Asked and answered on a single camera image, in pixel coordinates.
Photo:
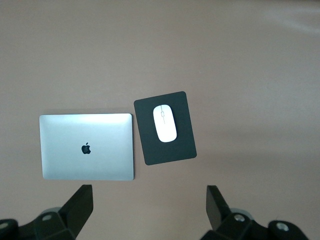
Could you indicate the white computer mouse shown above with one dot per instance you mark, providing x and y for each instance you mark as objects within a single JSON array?
[{"x": 166, "y": 130}]

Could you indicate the brown table cover mat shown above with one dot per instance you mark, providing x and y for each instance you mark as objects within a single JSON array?
[{"x": 160, "y": 50}]

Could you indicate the silver closed laptop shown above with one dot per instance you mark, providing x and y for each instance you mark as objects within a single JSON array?
[{"x": 75, "y": 130}]

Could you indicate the black mouse pad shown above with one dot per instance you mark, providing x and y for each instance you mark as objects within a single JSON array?
[{"x": 175, "y": 150}]

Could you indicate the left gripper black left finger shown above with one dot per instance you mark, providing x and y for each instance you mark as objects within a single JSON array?
[{"x": 75, "y": 212}]

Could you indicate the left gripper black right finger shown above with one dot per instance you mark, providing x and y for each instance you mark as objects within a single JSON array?
[{"x": 216, "y": 210}]

